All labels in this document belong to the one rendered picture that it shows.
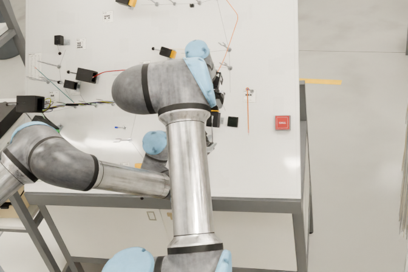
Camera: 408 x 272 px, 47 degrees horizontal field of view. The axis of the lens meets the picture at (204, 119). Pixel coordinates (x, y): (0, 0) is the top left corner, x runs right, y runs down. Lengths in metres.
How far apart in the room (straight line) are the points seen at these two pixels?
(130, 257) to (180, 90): 0.36
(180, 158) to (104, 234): 1.31
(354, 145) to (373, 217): 0.67
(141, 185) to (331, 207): 1.82
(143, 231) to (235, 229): 0.42
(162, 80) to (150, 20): 0.96
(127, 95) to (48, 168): 0.28
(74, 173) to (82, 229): 1.11
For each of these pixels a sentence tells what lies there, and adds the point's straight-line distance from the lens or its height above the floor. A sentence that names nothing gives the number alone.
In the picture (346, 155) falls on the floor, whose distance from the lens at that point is 3.30.
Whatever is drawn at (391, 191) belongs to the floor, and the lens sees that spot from 3.07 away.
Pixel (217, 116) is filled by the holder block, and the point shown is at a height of 1.16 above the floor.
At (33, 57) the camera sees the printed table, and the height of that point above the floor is 1.33.
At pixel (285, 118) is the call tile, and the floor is 1.12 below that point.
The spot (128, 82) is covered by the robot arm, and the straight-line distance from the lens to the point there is 1.03.
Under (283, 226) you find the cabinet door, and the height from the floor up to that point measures 0.68.
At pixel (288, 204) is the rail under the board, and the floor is 0.85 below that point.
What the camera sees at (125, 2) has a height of 1.53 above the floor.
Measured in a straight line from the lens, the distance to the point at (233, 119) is 1.78.
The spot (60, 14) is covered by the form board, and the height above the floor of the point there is 1.47.
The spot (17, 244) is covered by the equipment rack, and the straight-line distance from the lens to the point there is 2.95.
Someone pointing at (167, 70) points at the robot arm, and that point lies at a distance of 1.01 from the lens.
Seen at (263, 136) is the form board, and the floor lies 1.05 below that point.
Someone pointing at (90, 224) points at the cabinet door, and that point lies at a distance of 2.23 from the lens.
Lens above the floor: 2.12
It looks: 34 degrees down
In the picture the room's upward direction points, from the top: 12 degrees counter-clockwise
